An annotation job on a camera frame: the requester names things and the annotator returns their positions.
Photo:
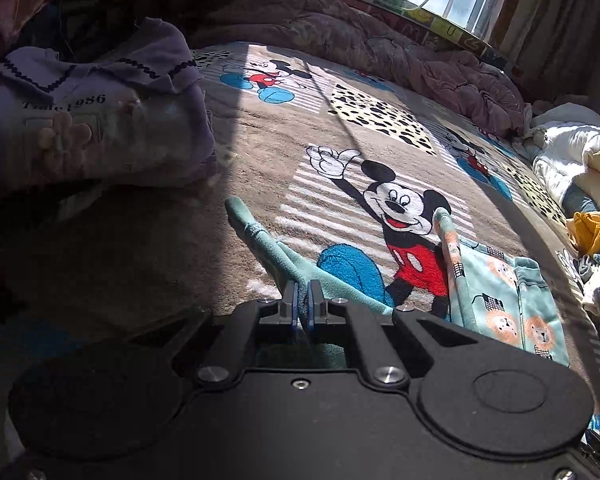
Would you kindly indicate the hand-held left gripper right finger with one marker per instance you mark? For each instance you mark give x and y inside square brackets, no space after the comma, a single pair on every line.
[312,310]

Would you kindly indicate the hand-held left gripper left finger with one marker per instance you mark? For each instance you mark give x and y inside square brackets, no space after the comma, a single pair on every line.
[292,310]

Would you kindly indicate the teal lion-print pajama garment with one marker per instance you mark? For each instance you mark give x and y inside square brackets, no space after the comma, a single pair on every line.
[485,285]

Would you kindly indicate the cartoon mouse printed blanket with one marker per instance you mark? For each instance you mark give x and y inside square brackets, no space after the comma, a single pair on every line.
[280,160]

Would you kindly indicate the lavender collared sweater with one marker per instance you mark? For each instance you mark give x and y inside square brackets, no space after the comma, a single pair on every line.
[130,125]

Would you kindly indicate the pink quilt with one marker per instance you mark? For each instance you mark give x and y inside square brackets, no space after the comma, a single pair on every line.
[360,45]

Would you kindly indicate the blue-grey garment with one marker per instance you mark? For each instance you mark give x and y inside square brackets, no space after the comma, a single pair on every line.
[580,202]

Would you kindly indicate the yellow garment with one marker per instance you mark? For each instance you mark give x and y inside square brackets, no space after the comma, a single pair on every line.
[592,232]

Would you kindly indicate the colourful alphabet foam mat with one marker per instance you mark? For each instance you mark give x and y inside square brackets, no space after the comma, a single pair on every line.
[420,22]

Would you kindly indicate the grey-brown curtain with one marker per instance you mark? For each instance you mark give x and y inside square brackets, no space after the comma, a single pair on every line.
[560,15]

